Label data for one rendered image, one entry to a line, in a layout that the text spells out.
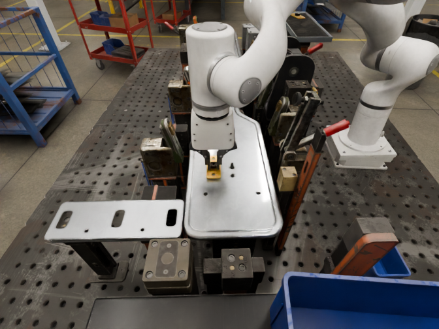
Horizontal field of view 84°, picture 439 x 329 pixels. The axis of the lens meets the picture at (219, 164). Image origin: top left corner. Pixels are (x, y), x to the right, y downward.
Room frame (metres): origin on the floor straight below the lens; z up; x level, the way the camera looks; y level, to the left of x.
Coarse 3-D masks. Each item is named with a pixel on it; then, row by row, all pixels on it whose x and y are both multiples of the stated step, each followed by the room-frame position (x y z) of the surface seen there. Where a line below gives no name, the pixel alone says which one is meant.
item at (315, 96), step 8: (296, 96) 0.45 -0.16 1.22; (304, 96) 0.46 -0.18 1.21; (312, 96) 0.46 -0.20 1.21; (296, 104) 0.45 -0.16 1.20; (304, 104) 0.47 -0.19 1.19; (312, 104) 0.44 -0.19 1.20; (320, 104) 0.46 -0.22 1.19; (304, 112) 0.44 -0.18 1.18; (312, 112) 0.44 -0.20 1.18; (296, 120) 0.47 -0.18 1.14; (304, 120) 0.44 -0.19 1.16; (296, 128) 0.45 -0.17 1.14; (304, 128) 0.44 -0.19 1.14; (288, 136) 0.47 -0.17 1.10; (296, 136) 0.44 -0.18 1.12; (288, 144) 0.45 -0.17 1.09; (296, 144) 0.44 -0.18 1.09
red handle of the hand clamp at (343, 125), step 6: (342, 120) 0.47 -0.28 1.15; (330, 126) 0.47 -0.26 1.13; (336, 126) 0.46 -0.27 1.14; (342, 126) 0.45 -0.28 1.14; (348, 126) 0.45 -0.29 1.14; (324, 132) 0.46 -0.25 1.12; (330, 132) 0.45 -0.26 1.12; (336, 132) 0.45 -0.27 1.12; (306, 138) 0.46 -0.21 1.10; (312, 138) 0.45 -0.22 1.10; (300, 144) 0.45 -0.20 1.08; (306, 144) 0.45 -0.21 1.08
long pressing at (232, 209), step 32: (256, 128) 0.63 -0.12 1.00; (192, 160) 0.49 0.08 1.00; (224, 160) 0.49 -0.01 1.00; (256, 160) 0.49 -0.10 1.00; (192, 192) 0.37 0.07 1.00; (224, 192) 0.37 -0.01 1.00; (256, 192) 0.37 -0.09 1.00; (192, 224) 0.28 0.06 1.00; (224, 224) 0.28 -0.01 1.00; (256, 224) 0.28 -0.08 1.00
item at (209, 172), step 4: (212, 156) 0.49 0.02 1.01; (216, 156) 0.49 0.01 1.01; (212, 160) 0.48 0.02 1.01; (216, 160) 0.48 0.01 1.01; (212, 164) 0.46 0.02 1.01; (216, 164) 0.45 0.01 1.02; (212, 168) 0.45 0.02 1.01; (216, 168) 0.45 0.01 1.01; (220, 168) 0.45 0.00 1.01; (208, 172) 0.43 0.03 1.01; (212, 172) 0.43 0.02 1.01; (216, 172) 0.43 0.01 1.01; (220, 172) 0.43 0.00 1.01; (208, 176) 0.42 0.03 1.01; (212, 176) 0.42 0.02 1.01; (216, 176) 0.42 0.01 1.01; (220, 176) 0.42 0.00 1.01
